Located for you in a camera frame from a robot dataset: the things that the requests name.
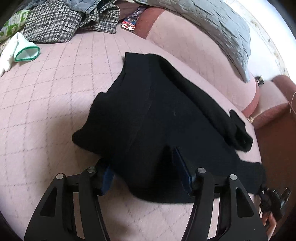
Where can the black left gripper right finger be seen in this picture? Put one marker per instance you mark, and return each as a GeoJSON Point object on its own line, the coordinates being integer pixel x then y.
{"type": "Point", "coordinates": [238, 218]}

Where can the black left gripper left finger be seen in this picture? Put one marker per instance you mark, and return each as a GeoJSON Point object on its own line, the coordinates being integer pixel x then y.
{"type": "Point", "coordinates": [54, 217]}

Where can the black pants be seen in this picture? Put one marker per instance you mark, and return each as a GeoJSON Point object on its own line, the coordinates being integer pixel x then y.
{"type": "Point", "coordinates": [151, 118]}

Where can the right hand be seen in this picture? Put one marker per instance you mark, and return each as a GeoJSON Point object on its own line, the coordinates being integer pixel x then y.
{"type": "Point", "coordinates": [269, 220]}

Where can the pink armrest cushion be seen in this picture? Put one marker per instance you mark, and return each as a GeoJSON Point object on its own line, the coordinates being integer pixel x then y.
{"type": "Point", "coordinates": [277, 97]}

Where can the black small item on ledge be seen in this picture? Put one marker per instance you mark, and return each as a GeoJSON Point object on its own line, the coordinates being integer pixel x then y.
{"type": "Point", "coordinates": [259, 80]}

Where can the white green-trimmed sock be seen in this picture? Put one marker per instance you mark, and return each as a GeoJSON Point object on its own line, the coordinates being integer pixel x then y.
{"type": "Point", "coordinates": [18, 49]}

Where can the pink bolster pillow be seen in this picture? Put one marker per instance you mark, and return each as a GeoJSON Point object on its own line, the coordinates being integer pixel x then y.
{"type": "Point", "coordinates": [191, 45]}

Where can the grey quilted blanket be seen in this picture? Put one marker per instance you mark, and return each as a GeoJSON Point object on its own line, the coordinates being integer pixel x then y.
{"type": "Point", "coordinates": [221, 23]}

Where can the houndstooth checked coat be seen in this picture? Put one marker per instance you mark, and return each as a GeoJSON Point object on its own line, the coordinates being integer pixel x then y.
{"type": "Point", "coordinates": [55, 22]}

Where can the green patterned cloth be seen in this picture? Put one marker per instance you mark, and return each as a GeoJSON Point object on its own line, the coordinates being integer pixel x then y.
{"type": "Point", "coordinates": [14, 24]}

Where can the red blue snack packet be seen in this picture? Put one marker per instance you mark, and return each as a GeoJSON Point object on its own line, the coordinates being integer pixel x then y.
{"type": "Point", "coordinates": [130, 21]}

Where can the blue denim garment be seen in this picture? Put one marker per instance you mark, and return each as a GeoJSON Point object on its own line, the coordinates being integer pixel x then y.
{"type": "Point", "coordinates": [83, 6]}

